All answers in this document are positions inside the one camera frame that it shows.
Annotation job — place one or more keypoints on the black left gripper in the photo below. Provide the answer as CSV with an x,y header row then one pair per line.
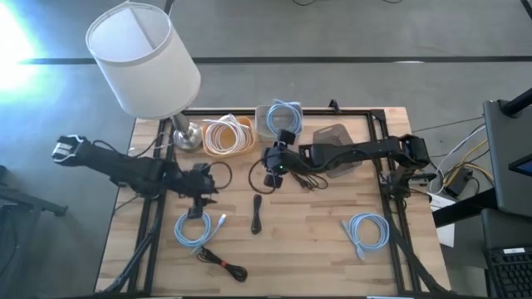
x,y
195,184

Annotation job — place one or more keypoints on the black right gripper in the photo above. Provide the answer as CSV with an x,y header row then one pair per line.
x,y
282,160

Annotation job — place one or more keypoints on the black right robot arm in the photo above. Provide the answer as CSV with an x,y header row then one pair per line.
x,y
365,151

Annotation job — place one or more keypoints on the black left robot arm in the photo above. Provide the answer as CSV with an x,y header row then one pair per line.
x,y
124,168

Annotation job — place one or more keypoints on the orange plastic bin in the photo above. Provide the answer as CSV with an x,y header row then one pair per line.
x,y
249,145

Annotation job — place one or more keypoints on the grey plastic bin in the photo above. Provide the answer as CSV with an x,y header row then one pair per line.
x,y
332,130

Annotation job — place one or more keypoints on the black table clamp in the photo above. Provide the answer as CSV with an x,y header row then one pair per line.
x,y
334,106

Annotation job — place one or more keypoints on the white shade silver table lamp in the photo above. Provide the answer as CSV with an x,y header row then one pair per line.
x,y
143,62

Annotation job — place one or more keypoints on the black power adapter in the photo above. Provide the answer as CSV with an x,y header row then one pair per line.
x,y
457,182

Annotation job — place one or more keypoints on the dark metal stand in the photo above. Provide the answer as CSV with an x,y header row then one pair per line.
x,y
21,207

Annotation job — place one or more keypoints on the white paper sheet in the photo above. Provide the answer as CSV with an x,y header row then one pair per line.
x,y
444,232

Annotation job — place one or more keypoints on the dark grey computer cart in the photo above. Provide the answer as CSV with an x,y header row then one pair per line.
x,y
505,166

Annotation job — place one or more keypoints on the black keyboard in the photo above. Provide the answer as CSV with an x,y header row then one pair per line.
x,y
511,274

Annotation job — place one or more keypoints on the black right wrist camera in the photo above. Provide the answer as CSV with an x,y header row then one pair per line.
x,y
273,180

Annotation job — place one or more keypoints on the black metal table frame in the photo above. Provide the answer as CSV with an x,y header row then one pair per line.
x,y
376,124

